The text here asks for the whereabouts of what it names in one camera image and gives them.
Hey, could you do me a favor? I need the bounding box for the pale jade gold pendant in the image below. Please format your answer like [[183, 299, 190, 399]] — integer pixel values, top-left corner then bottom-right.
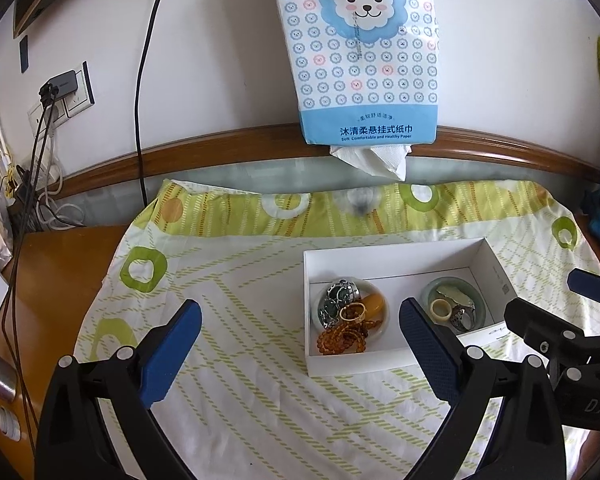
[[436, 285, 476, 310]]

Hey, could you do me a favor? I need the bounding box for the green stone silver pendant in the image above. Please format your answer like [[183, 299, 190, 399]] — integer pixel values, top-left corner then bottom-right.
[[317, 278, 362, 328]]

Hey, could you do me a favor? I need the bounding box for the black hanging cable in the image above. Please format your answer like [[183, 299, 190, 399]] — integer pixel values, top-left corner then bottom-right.
[[132, 0, 174, 208]]

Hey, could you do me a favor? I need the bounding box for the black power adapter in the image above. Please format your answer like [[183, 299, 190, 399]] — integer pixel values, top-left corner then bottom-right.
[[38, 70, 78, 106]]

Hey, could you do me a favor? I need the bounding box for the yellow amber ring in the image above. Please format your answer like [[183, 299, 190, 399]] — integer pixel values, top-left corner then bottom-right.
[[338, 302, 368, 325]]

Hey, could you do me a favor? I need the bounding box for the white wall socket panel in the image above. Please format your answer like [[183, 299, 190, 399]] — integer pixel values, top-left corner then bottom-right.
[[46, 61, 95, 128]]

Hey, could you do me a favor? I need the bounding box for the white ring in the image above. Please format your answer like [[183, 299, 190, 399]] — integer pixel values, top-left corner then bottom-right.
[[429, 298, 454, 322]]

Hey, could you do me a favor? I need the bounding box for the blue hanging tissue pack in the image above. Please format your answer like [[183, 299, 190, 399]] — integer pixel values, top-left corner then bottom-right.
[[276, 0, 439, 181]]

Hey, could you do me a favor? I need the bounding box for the green patterned white cloth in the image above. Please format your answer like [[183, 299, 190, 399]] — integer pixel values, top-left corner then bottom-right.
[[74, 180, 600, 479]]

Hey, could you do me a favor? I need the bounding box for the white power strip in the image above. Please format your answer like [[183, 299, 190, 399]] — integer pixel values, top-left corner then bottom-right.
[[14, 160, 64, 202]]

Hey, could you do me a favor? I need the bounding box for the wooden headboard rail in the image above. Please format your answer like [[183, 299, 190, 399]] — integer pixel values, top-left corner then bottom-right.
[[54, 123, 600, 201]]

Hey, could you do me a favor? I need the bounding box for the green jade bangle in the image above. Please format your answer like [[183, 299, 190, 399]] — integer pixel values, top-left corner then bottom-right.
[[418, 276, 486, 334]]

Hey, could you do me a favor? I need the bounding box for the white vivo cardboard box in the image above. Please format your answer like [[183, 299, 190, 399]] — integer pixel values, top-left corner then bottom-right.
[[302, 236, 519, 377]]

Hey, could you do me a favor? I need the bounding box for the amber bead necklace with pendant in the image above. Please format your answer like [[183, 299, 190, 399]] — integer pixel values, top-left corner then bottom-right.
[[315, 292, 387, 357]]

